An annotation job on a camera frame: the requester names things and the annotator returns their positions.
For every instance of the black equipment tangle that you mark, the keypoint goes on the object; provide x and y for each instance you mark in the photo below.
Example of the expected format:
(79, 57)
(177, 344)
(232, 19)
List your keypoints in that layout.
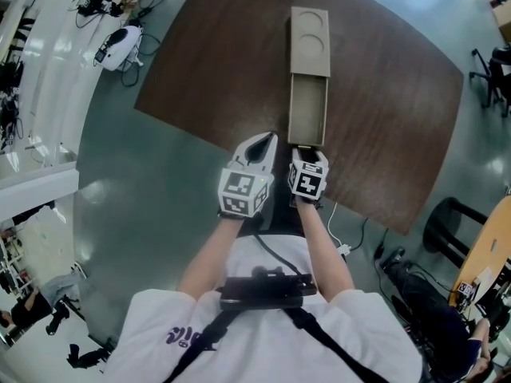
(96, 4)

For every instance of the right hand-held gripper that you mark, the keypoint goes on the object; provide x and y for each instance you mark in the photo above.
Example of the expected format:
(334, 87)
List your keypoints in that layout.
(307, 184)

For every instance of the wooden cabinet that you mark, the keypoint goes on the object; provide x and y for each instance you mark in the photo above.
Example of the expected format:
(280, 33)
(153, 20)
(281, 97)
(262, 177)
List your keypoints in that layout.
(504, 22)

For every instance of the person's left forearm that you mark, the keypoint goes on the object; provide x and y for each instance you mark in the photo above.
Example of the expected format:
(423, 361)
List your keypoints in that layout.
(211, 253)

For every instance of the person's right forearm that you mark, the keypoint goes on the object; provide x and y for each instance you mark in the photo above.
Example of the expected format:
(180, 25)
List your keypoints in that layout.
(323, 253)

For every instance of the person's black trousers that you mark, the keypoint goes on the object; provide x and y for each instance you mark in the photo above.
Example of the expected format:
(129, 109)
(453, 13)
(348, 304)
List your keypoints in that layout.
(281, 214)

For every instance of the white t-shirt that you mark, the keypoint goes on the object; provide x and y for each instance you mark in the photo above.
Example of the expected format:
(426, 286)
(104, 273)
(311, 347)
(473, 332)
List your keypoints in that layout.
(259, 345)

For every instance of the white rounded robot device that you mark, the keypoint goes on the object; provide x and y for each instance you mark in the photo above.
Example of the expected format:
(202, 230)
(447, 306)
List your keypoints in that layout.
(121, 46)

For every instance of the black office chair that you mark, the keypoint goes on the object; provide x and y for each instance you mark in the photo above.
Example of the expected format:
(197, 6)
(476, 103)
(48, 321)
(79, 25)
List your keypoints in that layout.
(499, 66)

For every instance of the round wooden table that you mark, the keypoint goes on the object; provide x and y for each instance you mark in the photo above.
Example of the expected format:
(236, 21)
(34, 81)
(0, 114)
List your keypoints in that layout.
(487, 238)

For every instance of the small printed tag block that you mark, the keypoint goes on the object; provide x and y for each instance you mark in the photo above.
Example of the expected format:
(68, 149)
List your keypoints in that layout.
(466, 289)

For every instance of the long white workbench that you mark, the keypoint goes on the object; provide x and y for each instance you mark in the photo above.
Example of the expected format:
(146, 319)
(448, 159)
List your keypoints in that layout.
(60, 54)

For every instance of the black round stool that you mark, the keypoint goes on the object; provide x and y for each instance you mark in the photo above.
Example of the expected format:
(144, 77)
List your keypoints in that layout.
(439, 222)

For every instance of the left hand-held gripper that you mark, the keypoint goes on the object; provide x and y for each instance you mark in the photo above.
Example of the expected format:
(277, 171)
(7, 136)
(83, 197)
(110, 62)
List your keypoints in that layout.
(239, 190)

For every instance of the black chest-mounted device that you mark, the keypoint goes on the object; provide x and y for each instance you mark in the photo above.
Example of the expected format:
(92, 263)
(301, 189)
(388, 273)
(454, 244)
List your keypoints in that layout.
(259, 293)

